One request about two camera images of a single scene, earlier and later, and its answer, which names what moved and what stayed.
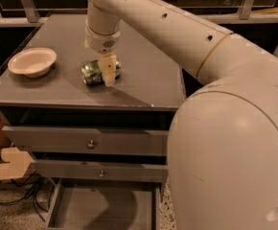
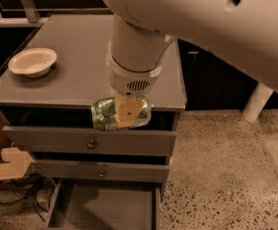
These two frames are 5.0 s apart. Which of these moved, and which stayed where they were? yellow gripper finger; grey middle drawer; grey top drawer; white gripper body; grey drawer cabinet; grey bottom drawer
Moved: white gripper body; yellow gripper finger
Stayed: grey middle drawer; grey bottom drawer; grey drawer cabinet; grey top drawer
